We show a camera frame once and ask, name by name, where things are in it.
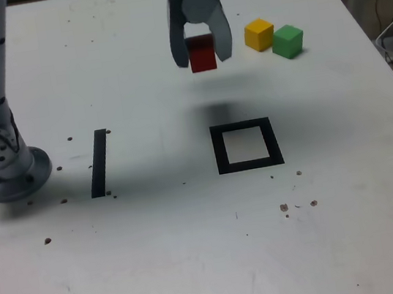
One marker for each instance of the yellow cube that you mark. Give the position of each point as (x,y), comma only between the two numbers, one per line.
(257,36)

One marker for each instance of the black tape strip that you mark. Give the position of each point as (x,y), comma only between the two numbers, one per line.
(98,165)

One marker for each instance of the green cube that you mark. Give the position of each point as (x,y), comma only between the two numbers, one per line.
(286,43)

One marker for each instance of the black tape square outline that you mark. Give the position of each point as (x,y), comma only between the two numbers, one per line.
(219,151)

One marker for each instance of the red cube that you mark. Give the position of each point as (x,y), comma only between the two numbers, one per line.
(202,57)

